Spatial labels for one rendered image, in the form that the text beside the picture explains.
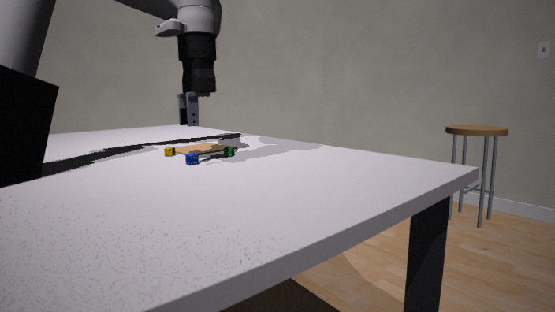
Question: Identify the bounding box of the blue die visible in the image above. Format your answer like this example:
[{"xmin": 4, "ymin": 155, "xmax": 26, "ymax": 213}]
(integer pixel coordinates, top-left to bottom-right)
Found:
[{"xmin": 185, "ymin": 154, "xmax": 199, "ymax": 165}]

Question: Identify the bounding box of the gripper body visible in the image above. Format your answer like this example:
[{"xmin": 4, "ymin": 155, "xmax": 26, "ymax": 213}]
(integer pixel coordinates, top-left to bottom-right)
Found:
[{"xmin": 155, "ymin": 6, "xmax": 217, "ymax": 93}]

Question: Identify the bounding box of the green die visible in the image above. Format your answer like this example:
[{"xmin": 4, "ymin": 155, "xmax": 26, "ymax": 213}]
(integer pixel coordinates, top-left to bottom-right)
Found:
[{"xmin": 224, "ymin": 147, "xmax": 234, "ymax": 157}]

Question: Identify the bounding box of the yellow die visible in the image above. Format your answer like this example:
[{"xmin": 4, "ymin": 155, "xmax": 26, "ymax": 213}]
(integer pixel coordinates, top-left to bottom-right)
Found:
[{"xmin": 164, "ymin": 147, "xmax": 175, "ymax": 156}]

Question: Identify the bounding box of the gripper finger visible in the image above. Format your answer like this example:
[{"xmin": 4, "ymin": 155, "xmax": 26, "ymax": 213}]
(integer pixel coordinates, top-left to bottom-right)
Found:
[
  {"xmin": 186, "ymin": 92, "xmax": 210, "ymax": 127},
  {"xmin": 177, "ymin": 93, "xmax": 187, "ymax": 125}
]

